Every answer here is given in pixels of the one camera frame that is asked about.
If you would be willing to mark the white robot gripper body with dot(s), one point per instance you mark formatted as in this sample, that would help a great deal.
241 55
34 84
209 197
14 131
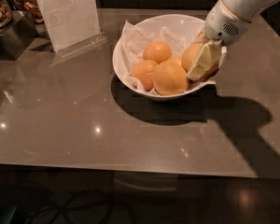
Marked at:
224 24

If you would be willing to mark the dark metal cube stand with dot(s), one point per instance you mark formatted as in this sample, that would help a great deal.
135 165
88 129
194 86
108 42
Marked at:
17 36

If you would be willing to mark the front centre orange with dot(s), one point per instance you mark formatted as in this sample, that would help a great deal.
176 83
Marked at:
170 78

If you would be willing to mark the back left orange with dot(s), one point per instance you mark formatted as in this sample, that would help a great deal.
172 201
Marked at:
157 51

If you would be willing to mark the large orange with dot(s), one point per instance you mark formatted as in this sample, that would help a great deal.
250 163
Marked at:
196 73

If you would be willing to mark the hidden middle orange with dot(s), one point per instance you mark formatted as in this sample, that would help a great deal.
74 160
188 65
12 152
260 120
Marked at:
175 60

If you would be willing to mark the white ceramic bowl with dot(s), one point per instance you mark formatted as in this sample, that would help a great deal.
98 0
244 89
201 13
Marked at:
155 57

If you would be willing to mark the acrylic sign holder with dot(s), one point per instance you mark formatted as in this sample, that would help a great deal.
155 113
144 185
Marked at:
72 25

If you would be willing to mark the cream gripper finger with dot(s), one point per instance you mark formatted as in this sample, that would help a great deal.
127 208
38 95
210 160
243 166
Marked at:
201 38
205 62

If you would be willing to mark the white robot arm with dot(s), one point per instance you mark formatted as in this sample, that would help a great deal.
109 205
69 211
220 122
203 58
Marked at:
247 10

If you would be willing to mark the front left orange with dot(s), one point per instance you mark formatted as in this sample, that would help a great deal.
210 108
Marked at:
143 71

